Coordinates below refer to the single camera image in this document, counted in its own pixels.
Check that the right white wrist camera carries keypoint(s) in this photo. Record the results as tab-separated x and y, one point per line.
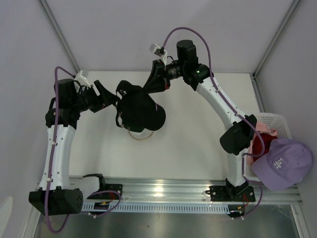
159	51

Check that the gold wire hat stand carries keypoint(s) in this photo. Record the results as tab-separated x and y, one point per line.
145	134

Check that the left aluminium frame post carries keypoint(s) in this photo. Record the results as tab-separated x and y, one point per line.
51	19

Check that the red baseball cap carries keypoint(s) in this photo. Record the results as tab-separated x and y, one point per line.
264	142

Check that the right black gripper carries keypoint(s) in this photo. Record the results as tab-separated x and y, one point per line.
156	82

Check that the black NY baseball cap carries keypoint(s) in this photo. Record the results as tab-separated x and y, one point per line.
139	106

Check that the white slotted cable duct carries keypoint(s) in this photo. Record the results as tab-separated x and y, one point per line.
174	208

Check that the purple LA baseball cap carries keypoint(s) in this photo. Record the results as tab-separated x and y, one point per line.
285	164

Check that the aluminium frame post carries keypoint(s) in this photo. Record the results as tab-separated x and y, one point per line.
286	20
51	19

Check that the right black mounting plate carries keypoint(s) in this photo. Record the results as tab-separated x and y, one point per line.
232	194

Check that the right aluminium frame post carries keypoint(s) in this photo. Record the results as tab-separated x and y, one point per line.
286	20

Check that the black mounting plate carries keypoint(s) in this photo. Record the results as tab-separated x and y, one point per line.
113	187
232	194

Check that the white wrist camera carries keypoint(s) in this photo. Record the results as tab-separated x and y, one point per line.
82	78
159	51

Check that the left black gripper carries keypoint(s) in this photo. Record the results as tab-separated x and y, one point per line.
105	99

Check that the pink baseball cap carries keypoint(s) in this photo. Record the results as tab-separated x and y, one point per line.
260	138

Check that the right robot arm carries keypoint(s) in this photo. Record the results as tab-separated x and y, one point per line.
239	126

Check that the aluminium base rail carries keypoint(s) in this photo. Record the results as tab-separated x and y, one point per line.
149	190

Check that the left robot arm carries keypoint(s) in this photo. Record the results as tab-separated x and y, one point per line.
55	195

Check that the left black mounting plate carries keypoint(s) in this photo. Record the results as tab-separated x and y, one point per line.
113	187

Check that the white baseball cap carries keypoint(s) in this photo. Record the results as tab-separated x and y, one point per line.
131	126

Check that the white plastic basket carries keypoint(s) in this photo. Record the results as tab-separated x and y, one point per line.
272	124

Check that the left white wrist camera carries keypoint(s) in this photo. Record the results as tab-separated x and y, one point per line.
82	78

